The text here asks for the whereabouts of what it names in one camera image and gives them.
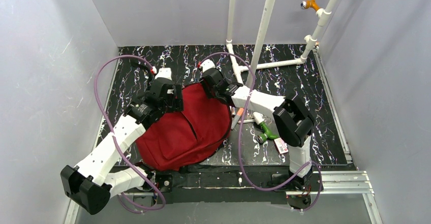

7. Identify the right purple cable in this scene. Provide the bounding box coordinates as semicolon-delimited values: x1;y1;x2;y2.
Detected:
198;52;323;213

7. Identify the purple cable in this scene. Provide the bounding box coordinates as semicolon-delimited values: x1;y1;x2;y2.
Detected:
94;54;166;214
198;52;323;213

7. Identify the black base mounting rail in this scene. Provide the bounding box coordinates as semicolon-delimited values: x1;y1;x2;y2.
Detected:
71;163;375;206

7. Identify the orange capped glue stick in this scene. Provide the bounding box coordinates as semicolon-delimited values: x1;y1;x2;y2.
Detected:
231;108;244;130

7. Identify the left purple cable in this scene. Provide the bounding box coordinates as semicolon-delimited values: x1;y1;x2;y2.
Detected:
94;54;166;214

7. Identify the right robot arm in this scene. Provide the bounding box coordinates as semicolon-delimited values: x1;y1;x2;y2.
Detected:
199;68;315;191

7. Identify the small red white card box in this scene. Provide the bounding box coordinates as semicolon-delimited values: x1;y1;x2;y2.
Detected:
273;138;289;154

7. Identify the white PVC pipe frame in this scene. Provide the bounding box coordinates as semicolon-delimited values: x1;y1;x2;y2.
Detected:
226;0;339;71

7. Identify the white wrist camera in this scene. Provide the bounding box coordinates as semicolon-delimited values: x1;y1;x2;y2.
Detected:
155;68;172;80
198;59;216;73

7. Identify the white pen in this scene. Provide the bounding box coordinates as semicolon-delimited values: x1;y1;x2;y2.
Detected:
237;119;256;124

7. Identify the red student backpack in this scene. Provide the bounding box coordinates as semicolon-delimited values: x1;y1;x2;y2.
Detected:
135;83;232;171

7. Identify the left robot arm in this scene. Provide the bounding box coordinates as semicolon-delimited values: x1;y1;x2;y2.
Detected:
60;78;183;215

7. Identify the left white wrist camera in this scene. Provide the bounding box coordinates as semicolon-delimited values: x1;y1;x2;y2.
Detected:
155;68;172;80

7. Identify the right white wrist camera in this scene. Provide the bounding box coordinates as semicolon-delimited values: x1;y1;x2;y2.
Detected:
198;59;216;73

